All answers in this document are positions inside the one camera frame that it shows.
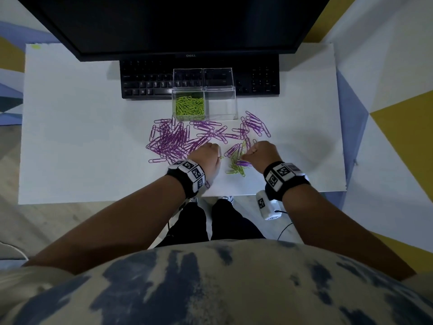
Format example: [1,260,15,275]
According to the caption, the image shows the person's tie-dye shirt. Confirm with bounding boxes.
[0,238,433,325]

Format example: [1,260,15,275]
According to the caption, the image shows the person's black trousers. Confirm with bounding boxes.
[156,199,266,248]

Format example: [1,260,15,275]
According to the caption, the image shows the person's left hand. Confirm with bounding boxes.
[188,142,222,186]

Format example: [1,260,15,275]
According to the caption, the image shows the heap of green paper clips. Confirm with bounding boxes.
[175,95,205,116]

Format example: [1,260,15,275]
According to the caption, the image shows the person's left forearm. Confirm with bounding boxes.
[23,175,187,276]

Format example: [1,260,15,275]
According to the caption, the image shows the person's right forearm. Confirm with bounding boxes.
[282,184,417,281]

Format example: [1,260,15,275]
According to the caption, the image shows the person's right hand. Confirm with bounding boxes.
[242,141,283,175]

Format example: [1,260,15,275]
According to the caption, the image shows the black computer monitor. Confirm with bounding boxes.
[13,0,332,62]

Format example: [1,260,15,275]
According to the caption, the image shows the heap of purple paper clips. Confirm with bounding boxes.
[146,116,241,165]

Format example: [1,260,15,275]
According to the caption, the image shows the black wristband with markers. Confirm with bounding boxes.
[263,161,311,202]
[166,159,207,200]

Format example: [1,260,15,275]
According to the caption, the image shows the black right wristband with markers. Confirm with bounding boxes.
[263,161,311,202]

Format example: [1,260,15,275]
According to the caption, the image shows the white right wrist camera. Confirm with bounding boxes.
[256,190,283,221]

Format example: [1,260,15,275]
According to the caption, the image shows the black left wristband with markers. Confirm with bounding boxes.
[166,159,207,200]

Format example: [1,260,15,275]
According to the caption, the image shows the pile of mixed paper clips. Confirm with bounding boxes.
[225,140,253,177]

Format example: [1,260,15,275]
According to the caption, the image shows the white cable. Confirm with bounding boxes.
[0,241,29,261]

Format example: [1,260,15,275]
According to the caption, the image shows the black right camera cable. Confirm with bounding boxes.
[276,209,295,241]

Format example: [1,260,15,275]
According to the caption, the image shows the transparent box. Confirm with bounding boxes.
[203,67,239,121]
[171,68,206,121]

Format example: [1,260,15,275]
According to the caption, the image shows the black keyboard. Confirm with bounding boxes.
[119,54,281,100]

